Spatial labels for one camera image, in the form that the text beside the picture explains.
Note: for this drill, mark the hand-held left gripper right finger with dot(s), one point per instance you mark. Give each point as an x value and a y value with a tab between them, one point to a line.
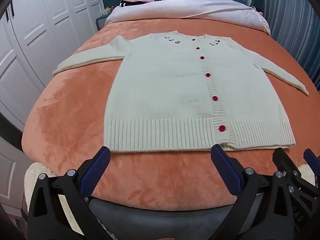
225	167

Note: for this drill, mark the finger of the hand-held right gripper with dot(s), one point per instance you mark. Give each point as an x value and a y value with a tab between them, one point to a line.
285	160
312	156

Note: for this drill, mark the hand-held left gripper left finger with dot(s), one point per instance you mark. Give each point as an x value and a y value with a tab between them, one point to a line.
98	167

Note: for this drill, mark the cream knit cardigan red buttons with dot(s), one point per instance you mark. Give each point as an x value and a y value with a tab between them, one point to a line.
162	92

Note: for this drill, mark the orange plush blanket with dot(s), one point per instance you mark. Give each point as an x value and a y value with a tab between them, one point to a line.
75	105

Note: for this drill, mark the white panel door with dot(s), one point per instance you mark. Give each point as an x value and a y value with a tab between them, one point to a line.
12	175

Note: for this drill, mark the blue grey curtain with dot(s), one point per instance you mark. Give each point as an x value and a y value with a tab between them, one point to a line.
295	42

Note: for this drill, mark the grey nightstand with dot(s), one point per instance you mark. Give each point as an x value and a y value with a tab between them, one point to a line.
101	22

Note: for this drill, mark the white panelled wardrobe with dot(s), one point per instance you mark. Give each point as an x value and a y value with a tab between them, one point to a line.
37	30

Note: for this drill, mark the colourful nightstand clutter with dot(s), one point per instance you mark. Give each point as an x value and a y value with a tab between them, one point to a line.
108	10

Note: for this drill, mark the white duvet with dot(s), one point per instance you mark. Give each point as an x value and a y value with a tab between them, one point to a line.
187	7

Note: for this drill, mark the grey leather bed frame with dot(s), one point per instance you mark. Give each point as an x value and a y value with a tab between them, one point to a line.
162	220

